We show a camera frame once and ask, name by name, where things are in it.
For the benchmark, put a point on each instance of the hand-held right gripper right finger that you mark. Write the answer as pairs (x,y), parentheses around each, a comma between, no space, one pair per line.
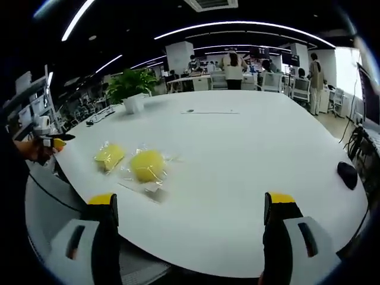
(285,237)

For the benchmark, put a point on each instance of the white storage shelf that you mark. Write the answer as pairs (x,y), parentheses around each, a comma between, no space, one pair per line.
(29,104)

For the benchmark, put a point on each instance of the dark computer monitor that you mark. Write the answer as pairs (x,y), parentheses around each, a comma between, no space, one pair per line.
(369,95)

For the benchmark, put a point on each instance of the white office chair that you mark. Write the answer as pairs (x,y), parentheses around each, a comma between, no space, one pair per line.
(300,89)
(337,101)
(272,82)
(218,80)

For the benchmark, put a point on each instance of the yellow square silicone block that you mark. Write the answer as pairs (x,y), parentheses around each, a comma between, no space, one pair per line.
(109,157)

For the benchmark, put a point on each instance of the yellow round silicone block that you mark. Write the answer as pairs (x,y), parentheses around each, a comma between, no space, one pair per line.
(147,165)

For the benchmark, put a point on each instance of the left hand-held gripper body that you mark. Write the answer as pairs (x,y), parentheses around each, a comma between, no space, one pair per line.
(41,124)

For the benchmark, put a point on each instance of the potted green plant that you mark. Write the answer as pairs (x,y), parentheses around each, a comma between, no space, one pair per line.
(132,89)

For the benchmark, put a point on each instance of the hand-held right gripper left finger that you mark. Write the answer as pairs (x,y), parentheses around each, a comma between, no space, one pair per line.
(89,237)

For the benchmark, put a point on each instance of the black computer mouse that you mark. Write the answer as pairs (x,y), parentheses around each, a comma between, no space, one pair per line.
(347,175)

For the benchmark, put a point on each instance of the person's left hand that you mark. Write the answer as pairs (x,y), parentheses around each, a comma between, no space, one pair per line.
(31,151)

